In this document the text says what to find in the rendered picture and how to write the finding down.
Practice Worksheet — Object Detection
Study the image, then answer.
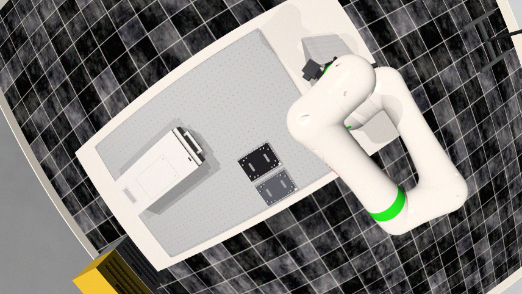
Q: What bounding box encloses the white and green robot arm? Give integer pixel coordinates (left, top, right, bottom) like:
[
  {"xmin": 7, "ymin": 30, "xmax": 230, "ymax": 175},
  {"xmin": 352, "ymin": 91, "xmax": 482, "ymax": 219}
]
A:
[{"xmin": 287, "ymin": 54, "xmax": 468, "ymax": 235}]

